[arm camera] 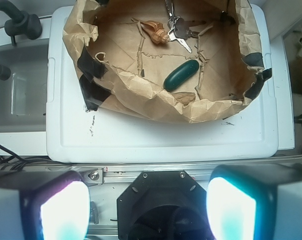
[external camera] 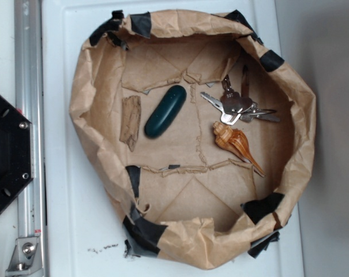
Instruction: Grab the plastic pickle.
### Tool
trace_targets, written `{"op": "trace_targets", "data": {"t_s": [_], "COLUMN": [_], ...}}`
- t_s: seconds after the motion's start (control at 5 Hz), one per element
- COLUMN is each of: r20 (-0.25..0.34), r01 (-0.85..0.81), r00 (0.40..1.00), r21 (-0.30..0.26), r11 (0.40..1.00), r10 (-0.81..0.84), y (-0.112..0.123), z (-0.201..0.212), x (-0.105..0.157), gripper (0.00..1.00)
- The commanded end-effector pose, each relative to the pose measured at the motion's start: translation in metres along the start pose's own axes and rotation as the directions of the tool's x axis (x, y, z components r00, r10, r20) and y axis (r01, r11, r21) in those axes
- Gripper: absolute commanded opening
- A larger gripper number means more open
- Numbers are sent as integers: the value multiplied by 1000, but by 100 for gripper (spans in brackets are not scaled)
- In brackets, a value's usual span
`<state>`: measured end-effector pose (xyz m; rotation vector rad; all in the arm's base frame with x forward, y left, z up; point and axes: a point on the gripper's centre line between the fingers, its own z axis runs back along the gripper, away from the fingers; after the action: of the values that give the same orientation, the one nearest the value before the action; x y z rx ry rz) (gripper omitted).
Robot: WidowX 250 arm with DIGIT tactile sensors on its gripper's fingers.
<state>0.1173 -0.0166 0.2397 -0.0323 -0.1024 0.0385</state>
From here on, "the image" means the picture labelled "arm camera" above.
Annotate black cables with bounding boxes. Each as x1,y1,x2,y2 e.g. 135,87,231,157
0,139,49,172

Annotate white plastic tray lid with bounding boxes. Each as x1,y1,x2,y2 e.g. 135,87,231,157
46,6,279,164

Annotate black toy faucet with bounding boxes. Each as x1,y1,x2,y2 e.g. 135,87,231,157
0,0,42,46

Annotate black octagonal mount plate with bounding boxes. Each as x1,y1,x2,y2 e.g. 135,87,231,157
117,170,214,240

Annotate green plastic pickle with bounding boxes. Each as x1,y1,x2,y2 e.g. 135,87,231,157
163,59,200,92

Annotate aluminium extrusion rail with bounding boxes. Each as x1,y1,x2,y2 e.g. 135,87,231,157
44,155,302,186

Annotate white toy sink basin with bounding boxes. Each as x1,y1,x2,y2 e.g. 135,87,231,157
0,38,49,133

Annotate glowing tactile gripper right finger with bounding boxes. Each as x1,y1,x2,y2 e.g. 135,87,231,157
206,163,302,240

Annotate crumpled brown paper liner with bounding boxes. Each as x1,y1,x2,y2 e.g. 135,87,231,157
62,0,272,124

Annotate silver key bunch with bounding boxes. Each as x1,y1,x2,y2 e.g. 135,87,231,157
165,0,199,53

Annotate brown seashell toy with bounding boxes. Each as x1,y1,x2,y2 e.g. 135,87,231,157
140,20,170,45

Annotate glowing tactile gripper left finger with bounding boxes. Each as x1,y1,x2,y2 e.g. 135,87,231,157
0,170,90,240

